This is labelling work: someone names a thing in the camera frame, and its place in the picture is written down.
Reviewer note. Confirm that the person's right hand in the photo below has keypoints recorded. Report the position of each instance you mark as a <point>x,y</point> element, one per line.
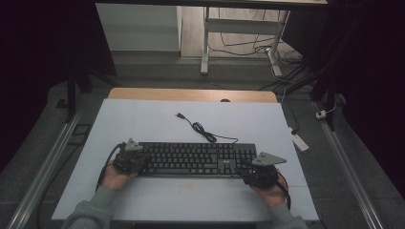
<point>270,194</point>

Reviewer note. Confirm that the person's left hand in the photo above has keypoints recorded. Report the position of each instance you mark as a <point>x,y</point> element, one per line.
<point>114,179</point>

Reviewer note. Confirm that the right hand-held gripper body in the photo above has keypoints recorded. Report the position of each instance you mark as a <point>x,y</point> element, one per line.
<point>267,171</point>

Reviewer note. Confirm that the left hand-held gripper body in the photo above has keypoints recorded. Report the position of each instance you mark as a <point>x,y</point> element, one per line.
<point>129,157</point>

